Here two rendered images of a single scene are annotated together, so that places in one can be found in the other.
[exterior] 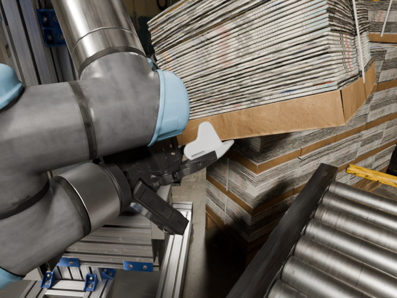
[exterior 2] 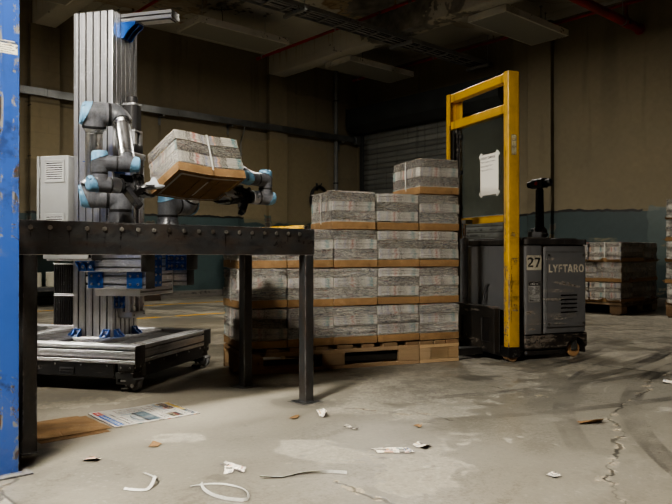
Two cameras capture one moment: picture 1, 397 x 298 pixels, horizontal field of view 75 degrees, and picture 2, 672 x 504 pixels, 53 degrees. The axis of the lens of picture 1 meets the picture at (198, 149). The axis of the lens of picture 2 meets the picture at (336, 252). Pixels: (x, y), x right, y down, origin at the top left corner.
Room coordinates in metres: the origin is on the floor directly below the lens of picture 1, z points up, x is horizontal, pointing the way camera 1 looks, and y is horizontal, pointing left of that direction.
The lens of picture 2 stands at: (-2.72, -1.50, 0.68)
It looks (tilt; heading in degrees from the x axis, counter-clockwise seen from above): 0 degrees down; 11
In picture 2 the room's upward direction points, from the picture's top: straight up
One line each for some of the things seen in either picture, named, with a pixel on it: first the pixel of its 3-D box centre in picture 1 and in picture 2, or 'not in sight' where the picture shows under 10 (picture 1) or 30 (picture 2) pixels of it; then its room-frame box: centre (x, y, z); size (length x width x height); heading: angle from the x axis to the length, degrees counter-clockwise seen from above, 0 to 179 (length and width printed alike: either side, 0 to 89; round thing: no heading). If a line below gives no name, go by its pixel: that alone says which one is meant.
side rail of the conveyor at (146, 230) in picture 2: not in sight; (182, 239); (-0.15, -0.39, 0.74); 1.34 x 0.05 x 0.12; 142
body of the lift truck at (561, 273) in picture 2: not in sight; (524, 294); (2.25, -1.91, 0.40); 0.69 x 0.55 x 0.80; 33
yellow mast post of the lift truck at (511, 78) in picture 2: not in sight; (510, 209); (1.77, -1.78, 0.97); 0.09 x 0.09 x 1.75; 33
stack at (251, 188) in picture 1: (299, 159); (322, 297); (1.41, -0.63, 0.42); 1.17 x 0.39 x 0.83; 123
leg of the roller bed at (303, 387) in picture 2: not in sight; (306, 328); (0.35, -0.78, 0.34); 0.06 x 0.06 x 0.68; 52
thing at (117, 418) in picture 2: not in sight; (144, 413); (-0.02, -0.16, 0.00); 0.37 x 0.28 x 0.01; 142
